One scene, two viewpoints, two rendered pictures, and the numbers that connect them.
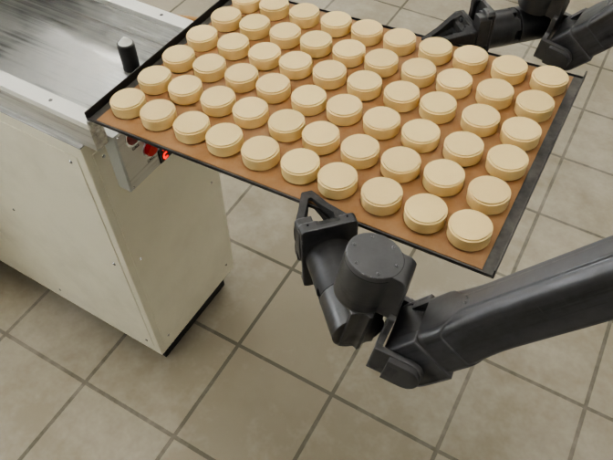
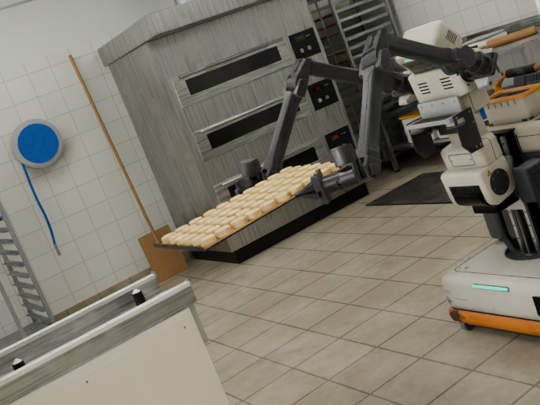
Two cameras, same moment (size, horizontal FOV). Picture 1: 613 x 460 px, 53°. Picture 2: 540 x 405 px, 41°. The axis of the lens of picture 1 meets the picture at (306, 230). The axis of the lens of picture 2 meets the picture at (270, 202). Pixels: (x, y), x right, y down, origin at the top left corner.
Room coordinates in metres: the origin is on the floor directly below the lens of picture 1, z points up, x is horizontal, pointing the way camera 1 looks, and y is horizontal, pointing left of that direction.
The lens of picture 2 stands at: (-0.60, 1.90, 1.41)
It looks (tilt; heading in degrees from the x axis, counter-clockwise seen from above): 10 degrees down; 302
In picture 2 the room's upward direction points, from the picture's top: 21 degrees counter-clockwise
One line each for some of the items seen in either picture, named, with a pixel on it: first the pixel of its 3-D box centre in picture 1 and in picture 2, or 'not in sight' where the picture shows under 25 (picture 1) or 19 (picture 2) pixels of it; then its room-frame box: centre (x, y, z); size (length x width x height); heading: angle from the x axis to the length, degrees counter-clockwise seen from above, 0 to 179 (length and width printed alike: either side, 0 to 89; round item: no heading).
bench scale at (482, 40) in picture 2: not in sight; (480, 43); (0.77, -4.09, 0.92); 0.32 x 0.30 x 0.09; 67
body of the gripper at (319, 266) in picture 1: (334, 267); (329, 183); (0.40, -0.03, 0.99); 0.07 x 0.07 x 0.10; 15
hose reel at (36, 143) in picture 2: not in sight; (53, 184); (3.94, -2.28, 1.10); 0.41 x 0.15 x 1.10; 60
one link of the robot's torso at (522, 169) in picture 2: not in sight; (501, 188); (0.14, -0.90, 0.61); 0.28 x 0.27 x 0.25; 150
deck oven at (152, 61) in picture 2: not in sight; (246, 120); (2.66, -3.38, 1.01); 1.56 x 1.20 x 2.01; 60
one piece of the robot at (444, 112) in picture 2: not in sight; (443, 127); (0.25, -0.82, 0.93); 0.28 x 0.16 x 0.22; 150
